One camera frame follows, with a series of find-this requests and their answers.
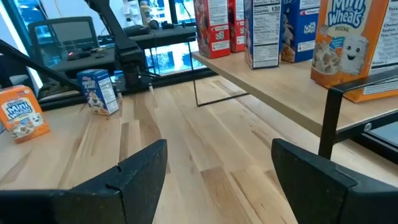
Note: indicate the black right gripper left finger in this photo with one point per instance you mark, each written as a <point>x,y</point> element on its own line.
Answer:
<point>130,193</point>

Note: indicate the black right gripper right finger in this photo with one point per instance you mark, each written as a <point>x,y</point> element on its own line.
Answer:
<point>326,199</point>

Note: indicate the blue Frosted Flakes cereal box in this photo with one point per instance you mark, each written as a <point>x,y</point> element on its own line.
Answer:
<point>306,31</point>
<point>98,90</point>
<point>264,34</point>

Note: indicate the orange Mini Wheats cereal box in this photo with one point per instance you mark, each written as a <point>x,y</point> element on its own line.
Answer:
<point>342,46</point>
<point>23,115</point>

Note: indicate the red Froot Loops cereal box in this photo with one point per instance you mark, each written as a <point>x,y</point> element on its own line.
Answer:
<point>214,28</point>
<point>237,28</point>

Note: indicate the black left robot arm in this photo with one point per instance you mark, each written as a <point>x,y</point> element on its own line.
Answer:
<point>127,56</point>

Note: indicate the black keyboard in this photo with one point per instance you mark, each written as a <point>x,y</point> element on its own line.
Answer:
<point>136,30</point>

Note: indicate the black desk monitor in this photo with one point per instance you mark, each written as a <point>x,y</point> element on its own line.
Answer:
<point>62,37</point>

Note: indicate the pale bottle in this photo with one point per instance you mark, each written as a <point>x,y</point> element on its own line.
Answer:
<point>144,11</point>

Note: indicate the wooden shelf black metal frame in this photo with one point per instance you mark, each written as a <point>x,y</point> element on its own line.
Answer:
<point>280,84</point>

